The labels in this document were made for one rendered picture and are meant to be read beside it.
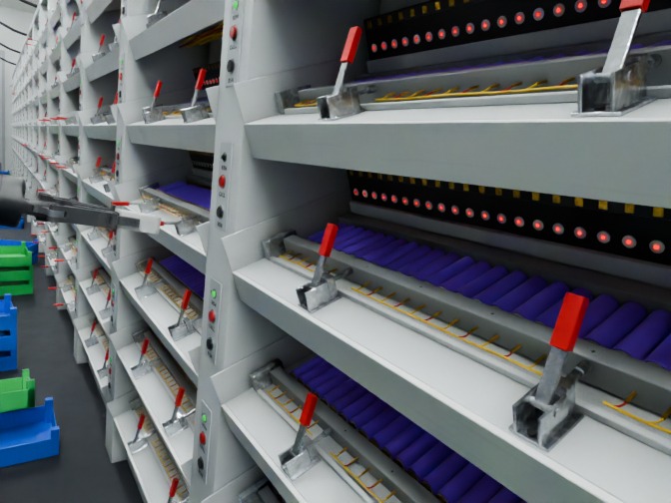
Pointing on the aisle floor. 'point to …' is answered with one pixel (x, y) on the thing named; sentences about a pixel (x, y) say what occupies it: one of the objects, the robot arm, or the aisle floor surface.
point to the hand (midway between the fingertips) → (137, 222)
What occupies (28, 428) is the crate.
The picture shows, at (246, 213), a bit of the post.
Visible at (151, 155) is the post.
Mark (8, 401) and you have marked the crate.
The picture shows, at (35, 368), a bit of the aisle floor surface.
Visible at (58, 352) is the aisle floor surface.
